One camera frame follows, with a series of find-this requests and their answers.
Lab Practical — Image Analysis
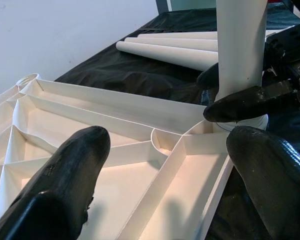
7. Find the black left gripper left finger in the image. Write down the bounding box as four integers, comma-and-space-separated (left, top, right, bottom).
0, 125, 112, 240

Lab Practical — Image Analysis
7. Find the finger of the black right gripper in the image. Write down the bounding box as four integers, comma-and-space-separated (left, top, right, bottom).
203, 86, 300, 123
196, 62, 220, 88

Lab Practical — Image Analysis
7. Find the white plastic table leg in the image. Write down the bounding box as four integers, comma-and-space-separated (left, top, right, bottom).
213, 0, 270, 128
115, 41, 219, 73
136, 31, 218, 41
124, 36, 218, 52

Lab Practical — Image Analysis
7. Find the black plastic table cover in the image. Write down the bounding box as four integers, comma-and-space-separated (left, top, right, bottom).
54, 0, 300, 240

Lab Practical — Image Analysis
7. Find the white plastic table top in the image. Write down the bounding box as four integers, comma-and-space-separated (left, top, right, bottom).
0, 73, 270, 240

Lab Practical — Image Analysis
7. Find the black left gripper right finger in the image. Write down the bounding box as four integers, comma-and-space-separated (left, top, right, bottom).
226, 125, 300, 240

